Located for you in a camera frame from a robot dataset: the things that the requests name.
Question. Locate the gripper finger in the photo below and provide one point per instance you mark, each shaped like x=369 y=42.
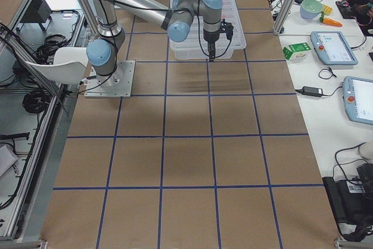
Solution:
x=209 y=48
x=212 y=52

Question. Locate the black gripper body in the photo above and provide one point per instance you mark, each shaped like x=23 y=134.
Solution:
x=210 y=37

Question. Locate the clear plastic box lid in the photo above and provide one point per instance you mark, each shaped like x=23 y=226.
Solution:
x=195 y=47

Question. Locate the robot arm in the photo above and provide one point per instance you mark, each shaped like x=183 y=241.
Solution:
x=158 y=32

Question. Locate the clear plastic storage box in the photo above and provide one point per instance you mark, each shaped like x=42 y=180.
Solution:
x=209 y=10

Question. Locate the green milk carton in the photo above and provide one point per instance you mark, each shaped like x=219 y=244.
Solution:
x=296 y=51

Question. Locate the green blue bowl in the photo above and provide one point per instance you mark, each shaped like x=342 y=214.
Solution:
x=310 y=9

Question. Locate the black power adapter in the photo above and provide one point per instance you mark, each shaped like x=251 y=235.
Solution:
x=310 y=91

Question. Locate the toy carrot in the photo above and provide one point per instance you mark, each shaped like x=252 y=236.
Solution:
x=328 y=21

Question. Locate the far teach pendant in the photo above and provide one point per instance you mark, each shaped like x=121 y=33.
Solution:
x=332 y=48

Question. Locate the teach pendant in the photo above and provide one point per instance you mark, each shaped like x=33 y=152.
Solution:
x=332 y=48
x=357 y=96

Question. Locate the white chair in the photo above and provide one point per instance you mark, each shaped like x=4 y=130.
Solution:
x=69 y=66

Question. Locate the near teach pendant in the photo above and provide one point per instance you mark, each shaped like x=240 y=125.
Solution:
x=357 y=96

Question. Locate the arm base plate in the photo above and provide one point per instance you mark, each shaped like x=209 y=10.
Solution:
x=118 y=85

